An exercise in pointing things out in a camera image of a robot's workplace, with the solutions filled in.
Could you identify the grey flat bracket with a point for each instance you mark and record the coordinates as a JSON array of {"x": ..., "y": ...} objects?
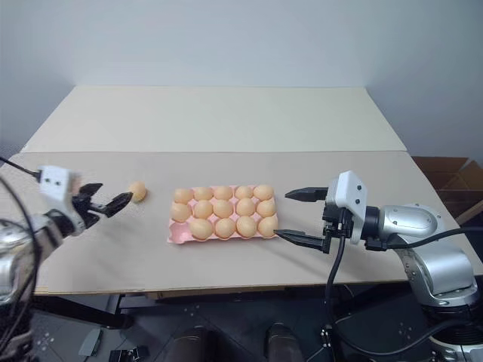
[{"x": 91, "y": 341}]

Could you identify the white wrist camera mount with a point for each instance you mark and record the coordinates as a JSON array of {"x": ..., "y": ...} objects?
[
  {"x": 54, "y": 184},
  {"x": 352, "y": 196}
]

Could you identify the black table frame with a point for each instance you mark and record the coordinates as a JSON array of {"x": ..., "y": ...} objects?
[{"x": 113, "y": 305}]

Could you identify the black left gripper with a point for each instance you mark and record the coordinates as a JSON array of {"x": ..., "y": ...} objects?
[{"x": 83, "y": 213}]

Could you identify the brown cardboard box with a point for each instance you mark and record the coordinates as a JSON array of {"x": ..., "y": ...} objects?
[{"x": 453, "y": 181}]

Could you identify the silver black robot torso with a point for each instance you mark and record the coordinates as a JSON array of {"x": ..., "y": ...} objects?
[{"x": 456, "y": 332}]

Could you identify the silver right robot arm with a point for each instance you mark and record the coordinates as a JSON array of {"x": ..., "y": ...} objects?
[{"x": 434, "y": 260}]

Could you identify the loose brown egg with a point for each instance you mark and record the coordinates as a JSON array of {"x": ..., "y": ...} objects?
[{"x": 137, "y": 191}]

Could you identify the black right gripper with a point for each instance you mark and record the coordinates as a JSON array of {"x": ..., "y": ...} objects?
[{"x": 336, "y": 222}]

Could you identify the pink egg tray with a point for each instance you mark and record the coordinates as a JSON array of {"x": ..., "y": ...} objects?
[{"x": 179, "y": 234}]

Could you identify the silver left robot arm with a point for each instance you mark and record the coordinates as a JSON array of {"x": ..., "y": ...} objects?
[{"x": 13, "y": 249}]

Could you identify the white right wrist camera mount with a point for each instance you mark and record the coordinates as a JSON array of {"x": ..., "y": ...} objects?
[{"x": 352, "y": 196}]

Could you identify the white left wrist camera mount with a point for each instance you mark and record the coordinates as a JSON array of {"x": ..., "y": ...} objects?
[{"x": 54, "y": 184}]

